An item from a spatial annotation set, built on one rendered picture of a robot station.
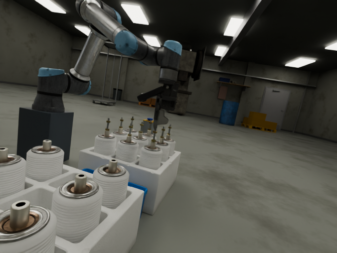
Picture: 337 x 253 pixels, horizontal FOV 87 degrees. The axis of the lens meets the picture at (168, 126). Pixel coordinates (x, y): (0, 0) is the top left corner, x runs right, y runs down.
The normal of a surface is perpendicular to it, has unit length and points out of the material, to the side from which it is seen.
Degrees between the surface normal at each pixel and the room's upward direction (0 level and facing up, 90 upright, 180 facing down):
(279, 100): 90
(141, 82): 90
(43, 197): 90
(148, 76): 90
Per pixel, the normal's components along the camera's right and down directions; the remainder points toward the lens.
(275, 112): -0.13, 0.12
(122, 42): -0.54, 0.01
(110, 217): 0.18, -0.97
